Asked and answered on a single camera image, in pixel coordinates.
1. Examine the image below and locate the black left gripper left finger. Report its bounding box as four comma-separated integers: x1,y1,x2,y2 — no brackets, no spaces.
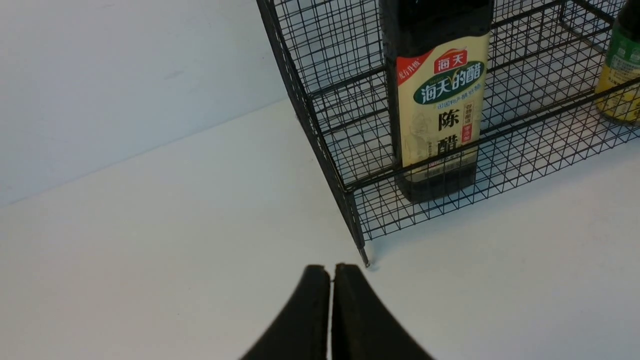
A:
242,265,330,360

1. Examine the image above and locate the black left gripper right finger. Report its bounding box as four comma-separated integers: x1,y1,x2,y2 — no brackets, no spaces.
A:
331,264,433,360

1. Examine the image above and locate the dark vinegar bottle gold cap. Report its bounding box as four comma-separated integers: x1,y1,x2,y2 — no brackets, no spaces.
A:
379,0,495,204

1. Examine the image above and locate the oyster sauce bottle yellow cap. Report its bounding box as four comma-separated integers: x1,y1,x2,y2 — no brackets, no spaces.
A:
595,0,640,126

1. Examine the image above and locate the black wire mesh shelf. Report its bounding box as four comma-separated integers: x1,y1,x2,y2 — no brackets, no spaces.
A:
257,0,639,267

